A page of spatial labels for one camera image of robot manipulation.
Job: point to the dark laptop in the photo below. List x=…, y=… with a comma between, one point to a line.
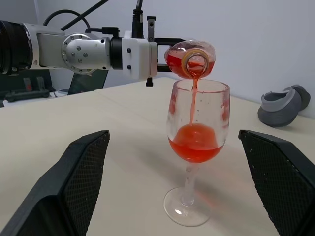
x=86, y=82

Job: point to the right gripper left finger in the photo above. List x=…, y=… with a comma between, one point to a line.
x=73, y=184

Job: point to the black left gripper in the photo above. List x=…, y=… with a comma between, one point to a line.
x=151, y=27

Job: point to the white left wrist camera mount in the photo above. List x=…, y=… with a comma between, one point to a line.
x=137, y=57

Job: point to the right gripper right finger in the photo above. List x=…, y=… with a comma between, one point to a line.
x=283, y=177

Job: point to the bottle with red liquid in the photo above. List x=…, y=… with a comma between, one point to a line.
x=177, y=59

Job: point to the clear wine glass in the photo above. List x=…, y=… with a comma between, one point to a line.
x=194, y=150

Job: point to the black background equipment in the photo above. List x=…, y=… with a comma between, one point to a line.
x=27, y=88

